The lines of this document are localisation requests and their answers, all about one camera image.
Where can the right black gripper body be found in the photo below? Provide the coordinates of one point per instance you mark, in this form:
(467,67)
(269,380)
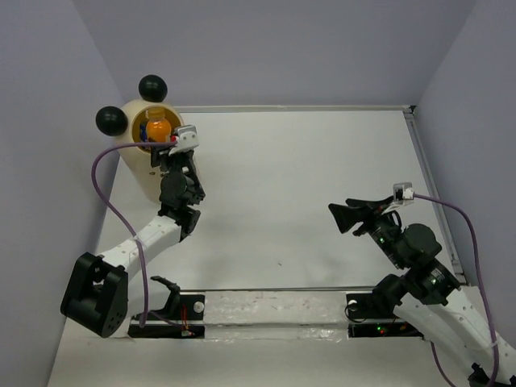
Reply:
(383,232)

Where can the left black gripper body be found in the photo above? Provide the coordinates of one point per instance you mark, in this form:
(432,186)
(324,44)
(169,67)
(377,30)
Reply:
(170,163)

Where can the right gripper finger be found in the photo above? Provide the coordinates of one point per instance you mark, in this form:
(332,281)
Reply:
(367,200)
(347,217)

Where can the orange juice bottle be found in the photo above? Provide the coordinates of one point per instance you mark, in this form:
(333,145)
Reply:
(158,128)

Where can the small blue label bottle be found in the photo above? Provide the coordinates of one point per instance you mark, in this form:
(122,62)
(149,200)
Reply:
(143,132)

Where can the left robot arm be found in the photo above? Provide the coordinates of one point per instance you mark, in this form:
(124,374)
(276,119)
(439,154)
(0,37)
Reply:
(97,294)

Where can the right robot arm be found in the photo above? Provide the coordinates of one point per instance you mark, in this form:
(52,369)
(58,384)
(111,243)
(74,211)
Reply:
(428,295)

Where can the cream cat bin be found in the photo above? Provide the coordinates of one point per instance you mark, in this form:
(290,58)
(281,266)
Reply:
(122,124)

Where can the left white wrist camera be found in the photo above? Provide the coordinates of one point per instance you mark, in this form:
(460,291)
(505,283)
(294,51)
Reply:
(184,139)

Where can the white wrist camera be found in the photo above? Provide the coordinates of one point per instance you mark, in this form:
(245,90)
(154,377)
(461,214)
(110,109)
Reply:
(403,194)
(184,139)

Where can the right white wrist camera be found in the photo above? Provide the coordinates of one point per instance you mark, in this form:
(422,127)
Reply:
(403,194)

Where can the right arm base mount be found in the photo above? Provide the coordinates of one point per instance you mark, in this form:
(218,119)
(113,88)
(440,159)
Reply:
(365,320)

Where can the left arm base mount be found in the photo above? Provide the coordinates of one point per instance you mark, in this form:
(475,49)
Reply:
(180,317)

